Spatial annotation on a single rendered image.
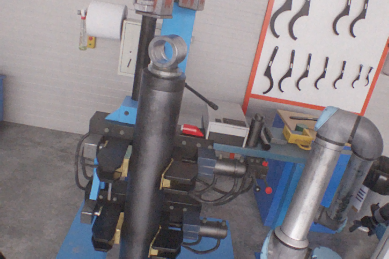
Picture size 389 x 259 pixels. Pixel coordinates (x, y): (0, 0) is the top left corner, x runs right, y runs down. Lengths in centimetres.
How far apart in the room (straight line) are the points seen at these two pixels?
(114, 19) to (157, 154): 110
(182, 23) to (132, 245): 131
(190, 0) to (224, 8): 190
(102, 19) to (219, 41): 155
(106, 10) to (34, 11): 160
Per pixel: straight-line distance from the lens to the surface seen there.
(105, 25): 238
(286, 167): 283
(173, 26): 192
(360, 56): 402
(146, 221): 188
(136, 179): 173
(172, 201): 212
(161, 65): 151
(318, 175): 133
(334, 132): 129
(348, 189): 150
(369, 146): 131
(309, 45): 375
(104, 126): 191
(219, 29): 354
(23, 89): 415
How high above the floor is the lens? 189
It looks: 20 degrees down
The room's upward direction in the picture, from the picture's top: 12 degrees clockwise
